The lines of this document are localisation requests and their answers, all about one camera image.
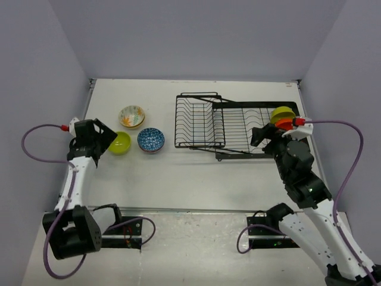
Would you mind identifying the lime green bowl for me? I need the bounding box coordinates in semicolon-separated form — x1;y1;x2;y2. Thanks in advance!
108;131;132;156
270;106;296;124

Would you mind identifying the white floral leaf bowl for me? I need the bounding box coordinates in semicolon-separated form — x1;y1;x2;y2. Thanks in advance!
118;105;146;126

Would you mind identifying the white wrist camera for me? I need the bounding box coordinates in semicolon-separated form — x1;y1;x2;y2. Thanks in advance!
68;117;80;136
282;117;314;141

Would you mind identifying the black wire dish rack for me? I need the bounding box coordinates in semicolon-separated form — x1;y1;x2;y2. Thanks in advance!
174;92;300;161

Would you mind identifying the blue white patterned bowl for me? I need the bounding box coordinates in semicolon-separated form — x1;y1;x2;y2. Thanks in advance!
137;128;165;150

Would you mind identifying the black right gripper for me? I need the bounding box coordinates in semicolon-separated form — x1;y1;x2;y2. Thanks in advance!
251;122;304;181

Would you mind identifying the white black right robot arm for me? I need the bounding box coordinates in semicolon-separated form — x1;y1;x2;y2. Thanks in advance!
251;123;380;285

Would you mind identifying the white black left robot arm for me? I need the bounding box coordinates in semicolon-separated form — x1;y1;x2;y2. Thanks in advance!
42;119;124;260

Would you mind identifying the orange bowl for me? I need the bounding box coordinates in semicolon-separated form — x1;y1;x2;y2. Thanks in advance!
274;118;294;131

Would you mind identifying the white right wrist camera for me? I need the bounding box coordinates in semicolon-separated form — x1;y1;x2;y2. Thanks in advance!
282;117;314;141

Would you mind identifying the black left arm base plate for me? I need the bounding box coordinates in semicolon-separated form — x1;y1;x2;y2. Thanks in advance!
102;219;143;250

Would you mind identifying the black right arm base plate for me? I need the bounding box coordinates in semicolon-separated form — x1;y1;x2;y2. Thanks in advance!
246;213;299;249

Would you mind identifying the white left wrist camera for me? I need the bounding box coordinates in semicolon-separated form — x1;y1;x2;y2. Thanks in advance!
68;117;80;136

